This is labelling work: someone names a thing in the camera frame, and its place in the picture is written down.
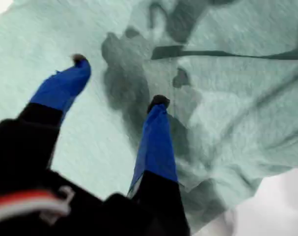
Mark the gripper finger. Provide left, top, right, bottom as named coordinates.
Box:
left=0, top=54, right=92, bottom=173
left=128, top=95, right=190, bottom=236

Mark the pale green T-shirt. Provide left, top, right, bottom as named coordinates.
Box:
left=0, top=0, right=298, bottom=233

